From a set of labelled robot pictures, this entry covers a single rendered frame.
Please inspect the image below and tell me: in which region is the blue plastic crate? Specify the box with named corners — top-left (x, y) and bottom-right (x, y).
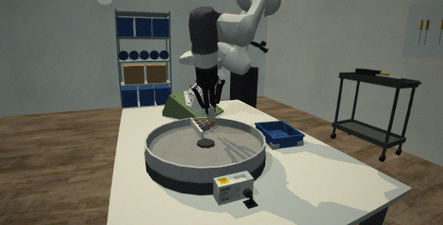
top-left (255, 121), bottom-right (305, 150)

